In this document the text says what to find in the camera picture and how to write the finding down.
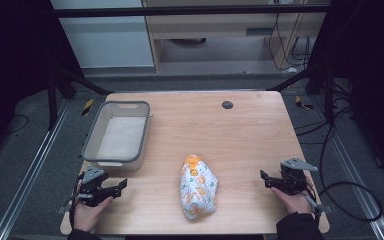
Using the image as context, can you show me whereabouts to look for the light wooden shelf unit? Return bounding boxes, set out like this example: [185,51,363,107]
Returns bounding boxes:
[142,0,329,72]

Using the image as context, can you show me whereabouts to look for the person's right hand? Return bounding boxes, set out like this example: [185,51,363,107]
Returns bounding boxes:
[270,186,313,215]

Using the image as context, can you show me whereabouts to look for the colourful snack bag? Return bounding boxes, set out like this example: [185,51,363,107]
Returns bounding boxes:
[179,154,220,221]

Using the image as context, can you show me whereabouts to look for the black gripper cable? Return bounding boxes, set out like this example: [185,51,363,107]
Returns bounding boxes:
[67,172,85,231]
[303,176,322,228]

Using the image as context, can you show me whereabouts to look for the grey plastic basket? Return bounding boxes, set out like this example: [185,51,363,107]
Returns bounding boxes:
[81,100,151,173]

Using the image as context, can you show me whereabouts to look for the black hanging cables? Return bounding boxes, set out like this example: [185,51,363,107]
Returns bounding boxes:
[267,0,312,72]

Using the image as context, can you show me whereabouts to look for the thin black floor cable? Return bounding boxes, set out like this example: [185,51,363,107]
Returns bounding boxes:
[0,113,30,138]

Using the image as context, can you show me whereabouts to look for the person's left hand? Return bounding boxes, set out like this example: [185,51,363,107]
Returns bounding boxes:
[73,195,115,233]

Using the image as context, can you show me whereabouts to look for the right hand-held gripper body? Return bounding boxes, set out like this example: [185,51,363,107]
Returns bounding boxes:
[273,157,319,197]

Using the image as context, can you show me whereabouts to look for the black horizontal frame bar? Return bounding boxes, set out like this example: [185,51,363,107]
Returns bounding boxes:
[53,4,330,19]

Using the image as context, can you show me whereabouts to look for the black metal stand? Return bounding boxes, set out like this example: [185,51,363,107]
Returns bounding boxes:
[45,66,114,132]
[266,64,336,128]

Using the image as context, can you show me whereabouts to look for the white cabinet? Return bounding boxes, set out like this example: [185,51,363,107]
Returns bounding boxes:
[49,0,156,70]

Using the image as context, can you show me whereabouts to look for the yellow black floor tape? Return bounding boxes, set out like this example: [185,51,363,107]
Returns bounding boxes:
[294,95,315,111]
[81,97,95,117]

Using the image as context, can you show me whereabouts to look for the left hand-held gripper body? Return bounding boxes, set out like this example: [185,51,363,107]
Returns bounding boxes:
[77,165,114,208]

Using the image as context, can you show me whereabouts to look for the aluminium floor rail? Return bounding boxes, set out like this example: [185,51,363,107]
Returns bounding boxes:
[0,99,72,240]
[313,96,384,240]

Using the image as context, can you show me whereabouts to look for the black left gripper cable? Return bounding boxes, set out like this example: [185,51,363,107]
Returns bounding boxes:
[67,172,85,231]

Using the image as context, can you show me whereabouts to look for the black looped floor cable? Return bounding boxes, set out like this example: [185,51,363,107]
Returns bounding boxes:
[294,99,383,223]

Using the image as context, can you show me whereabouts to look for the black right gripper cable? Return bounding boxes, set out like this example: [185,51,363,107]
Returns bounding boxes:
[303,176,322,228]

